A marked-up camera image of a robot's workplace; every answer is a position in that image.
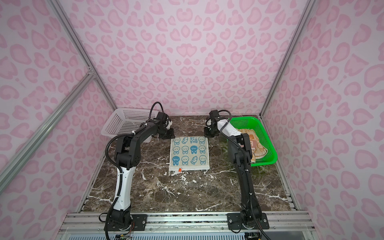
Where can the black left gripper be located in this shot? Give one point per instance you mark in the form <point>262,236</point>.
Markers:
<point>171,134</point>

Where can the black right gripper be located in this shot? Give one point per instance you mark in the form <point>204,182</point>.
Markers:
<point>207,134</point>

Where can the blue bunny pattern towel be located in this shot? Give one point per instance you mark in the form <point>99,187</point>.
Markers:
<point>189,154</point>

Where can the white plastic basket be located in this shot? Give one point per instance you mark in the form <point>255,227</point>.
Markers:
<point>124,121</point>

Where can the green plastic basket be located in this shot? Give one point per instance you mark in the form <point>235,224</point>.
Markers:
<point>251,123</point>

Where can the brown pattern towel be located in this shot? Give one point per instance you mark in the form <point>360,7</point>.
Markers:
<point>258,150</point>

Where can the aluminium frame corner post left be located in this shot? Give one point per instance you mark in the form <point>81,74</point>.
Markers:
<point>79,46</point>

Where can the aluminium frame corner post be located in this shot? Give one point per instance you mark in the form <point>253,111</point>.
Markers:
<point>79,46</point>
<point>308,11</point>

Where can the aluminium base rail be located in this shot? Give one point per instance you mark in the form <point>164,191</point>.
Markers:
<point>289,225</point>

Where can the aluminium frame corner post right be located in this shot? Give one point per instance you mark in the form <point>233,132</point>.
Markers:
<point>308,11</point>

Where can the aluminium diagonal frame bar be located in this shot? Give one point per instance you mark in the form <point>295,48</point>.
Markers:
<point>20,159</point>

